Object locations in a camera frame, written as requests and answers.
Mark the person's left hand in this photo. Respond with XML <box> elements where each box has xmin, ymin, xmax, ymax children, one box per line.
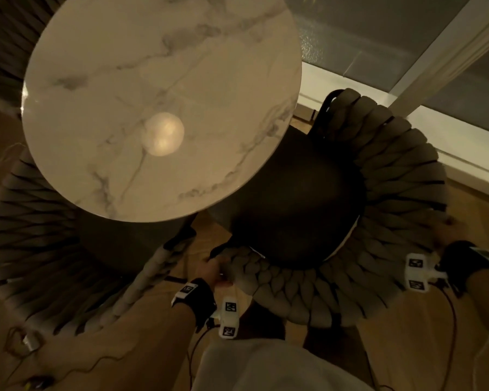
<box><xmin>195</xmin><ymin>256</ymin><xmax>234</xmax><ymax>289</ymax></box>

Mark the white right wrist marker block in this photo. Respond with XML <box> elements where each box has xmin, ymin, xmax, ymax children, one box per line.
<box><xmin>404</xmin><ymin>253</ymin><xmax>447</xmax><ymax>294</ymax></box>

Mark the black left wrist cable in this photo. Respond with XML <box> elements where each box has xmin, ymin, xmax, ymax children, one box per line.
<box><xmin>185</xmin><ymin>317</ymin><xmax>221</xmax><ymax>391</ymax></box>

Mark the small silver floor device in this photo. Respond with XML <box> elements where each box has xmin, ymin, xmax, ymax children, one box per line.
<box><xmin>22</xmin><ymin>330</ymin><xmax>45</xmax><ymax>353</ymax></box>

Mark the white left wrist marker block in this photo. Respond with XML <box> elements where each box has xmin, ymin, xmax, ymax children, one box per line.
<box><xmin>218</xmin><ymin>296</ymin><xmax>240</xmax><ymax>341</ymax></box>

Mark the thin dark floor cable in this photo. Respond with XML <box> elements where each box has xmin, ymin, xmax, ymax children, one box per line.
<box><xmin>2</xmin><ymin>325</ymin><xmax>136</xmax><ymax>391</ymax></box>

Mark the dark round seat cushion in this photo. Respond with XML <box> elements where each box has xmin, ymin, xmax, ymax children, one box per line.
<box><xmin>207</xmin><ymin>126</ymin><xmax>368</xmax><ymax>272</ymax></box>

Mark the person's right hand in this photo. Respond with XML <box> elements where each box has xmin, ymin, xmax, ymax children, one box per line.
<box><xmin>431</xmin><ymin>217</ymin><xmax>470</xmax><ymax>258</ymax></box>

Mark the white window frame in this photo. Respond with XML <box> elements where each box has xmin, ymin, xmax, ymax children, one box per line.
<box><xmin>297</xmin><ymin>0</ymin><xmax>489</xmax><ymax>202</ymax></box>

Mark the black left wrist strap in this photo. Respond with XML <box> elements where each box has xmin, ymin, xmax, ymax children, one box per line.
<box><xmin>172</xmin><ymin>278</ymin><xmax>218</xmax><ymax>333</ymax></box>

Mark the person's left forearm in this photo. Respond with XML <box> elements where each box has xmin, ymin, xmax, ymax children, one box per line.
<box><xmin>24</xmin><ymin>298</ymin><xmax>197</xmax><ymax>391</ymax></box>

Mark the person's white shirt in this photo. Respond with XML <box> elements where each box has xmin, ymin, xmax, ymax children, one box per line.
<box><xmin>191</xmin><ymin>339</ymin><xmax>376</xmax><ymax>391</ymax></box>

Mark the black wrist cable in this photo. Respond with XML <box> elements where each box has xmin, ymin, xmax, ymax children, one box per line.
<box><xmin>185</xmin><ymin>317</ymin><xmax>221</xmax><ymax>391</ymax></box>
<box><xmin>429</xmin><ymin>281</ymin><xmax>460</xmax><ymax>391</ymax></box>

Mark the beige woven rope chair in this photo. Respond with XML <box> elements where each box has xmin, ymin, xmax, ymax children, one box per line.
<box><xmin>0</xmin><ymin>148</ymin><xmax>199</xmax><ymax>337</ymax></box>
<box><xmin>0</xmin><ymin>0</ymin><xmax>68</xmax><ymax>119</ymax></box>
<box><xmin>209</xmin><ymin>88</ymin><xmax>450</xmax><ymax>329</ymax></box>

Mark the black wrist strap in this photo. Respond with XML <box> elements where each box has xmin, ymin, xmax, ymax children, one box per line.
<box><xmin>435</xmin><ymin>240</ymin><xmax>489</xmax><ymax>298</ymax></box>
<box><xmin>172</xmin><ymin>278</ymin><xmax>218</xmax><ymax>333</ymax></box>

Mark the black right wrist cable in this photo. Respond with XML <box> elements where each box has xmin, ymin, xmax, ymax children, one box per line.
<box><xmin>429</xmin><ymin>281</ymin><xmax>460</xmax><ymax>391</ymax></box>

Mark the white wrist marker block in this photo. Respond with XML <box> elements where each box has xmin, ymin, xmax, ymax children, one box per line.
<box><xmin>218</xmin><ymin>296</ymin><xmax>240</xmax><ymax>341</ymax></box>
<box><xmin>404</xmin><ymin>253</ymin><xmax>447</xmax><ymax>294</ymax></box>

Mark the round white marble table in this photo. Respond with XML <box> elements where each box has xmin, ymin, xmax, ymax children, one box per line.
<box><xmin>21</xmin><ymin>0</ymin><xmax>303</xmax><ymax>223</ymax></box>

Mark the black right wrist strap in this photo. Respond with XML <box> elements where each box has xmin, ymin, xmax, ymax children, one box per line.
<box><xmin>435</xmin><ymin>240</ymin><xmax>489</xmax><ymax>298</ymax></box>

